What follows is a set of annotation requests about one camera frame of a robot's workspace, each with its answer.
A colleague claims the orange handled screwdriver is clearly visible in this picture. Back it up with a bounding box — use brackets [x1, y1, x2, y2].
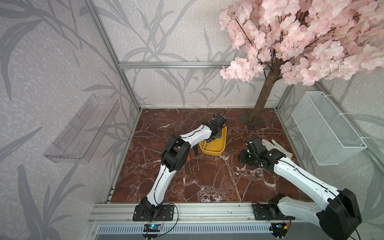
[187, 155, 192, 174]

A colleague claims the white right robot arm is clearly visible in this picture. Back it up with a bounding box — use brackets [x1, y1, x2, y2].
[240, 136, 362, 240]

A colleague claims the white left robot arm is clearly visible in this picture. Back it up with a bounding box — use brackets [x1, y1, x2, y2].
[138, 115, 227, 218]

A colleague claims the yellow plastic storage box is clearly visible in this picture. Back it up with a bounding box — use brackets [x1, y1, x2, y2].
[199, 127, 227, 156]

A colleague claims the white cotton work glove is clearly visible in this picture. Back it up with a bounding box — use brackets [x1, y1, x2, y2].
[262, 139, 293, 160]

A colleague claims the artificial cherry blossom tree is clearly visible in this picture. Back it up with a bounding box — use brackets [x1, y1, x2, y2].
[219, 1, 384, 121]

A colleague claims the left green circuit board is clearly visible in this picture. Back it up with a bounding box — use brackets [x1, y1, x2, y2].
[143, 224, 162, 233]

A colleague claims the dark metal tree base plate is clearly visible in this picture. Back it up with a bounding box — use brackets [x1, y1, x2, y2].
[240, 113, 266, 130]

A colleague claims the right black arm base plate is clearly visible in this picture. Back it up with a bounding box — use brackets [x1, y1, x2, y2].
[252, 202, 296, 221]

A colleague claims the white wire mesh basket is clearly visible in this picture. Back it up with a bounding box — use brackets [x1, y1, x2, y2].
[292, 91, 367, 166]

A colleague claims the right circuit board with wires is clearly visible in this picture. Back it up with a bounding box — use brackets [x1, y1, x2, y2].
[269, 223, 291, 235]

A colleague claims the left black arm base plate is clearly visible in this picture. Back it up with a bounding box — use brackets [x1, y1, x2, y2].
[133, 204, 175, 222]

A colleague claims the clear acrylic wall shelf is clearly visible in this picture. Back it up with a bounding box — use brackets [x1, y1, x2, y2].
[44, 94, 121, 164]

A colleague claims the aluminium front rail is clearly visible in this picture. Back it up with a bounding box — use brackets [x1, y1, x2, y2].
[86, 202, 316, 225]

